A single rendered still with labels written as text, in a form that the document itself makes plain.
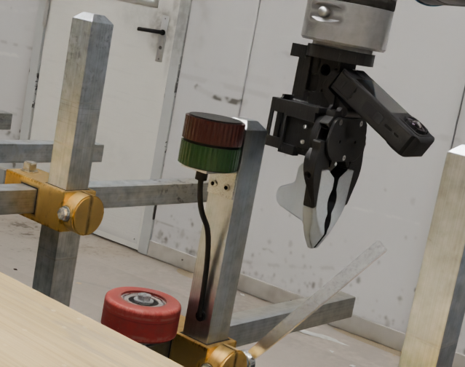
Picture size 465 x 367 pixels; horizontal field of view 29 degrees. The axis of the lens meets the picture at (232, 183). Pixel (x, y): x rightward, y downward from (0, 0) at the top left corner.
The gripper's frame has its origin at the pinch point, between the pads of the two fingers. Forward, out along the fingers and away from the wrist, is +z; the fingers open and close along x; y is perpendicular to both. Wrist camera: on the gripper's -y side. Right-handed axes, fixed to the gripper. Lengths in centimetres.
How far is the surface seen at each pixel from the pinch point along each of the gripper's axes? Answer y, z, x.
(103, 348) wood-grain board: 3.7, 9.4, 26.0
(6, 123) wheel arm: 84, 5, -22
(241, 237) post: 5.0, 0.8, 7.0
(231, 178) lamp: 5.6, -5.3, 9.8
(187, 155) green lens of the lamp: 7.0, -7.4, 15.5
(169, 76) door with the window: 246, 11, -237
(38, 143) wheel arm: 60, 3, -10
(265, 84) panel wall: 194, 5, -242
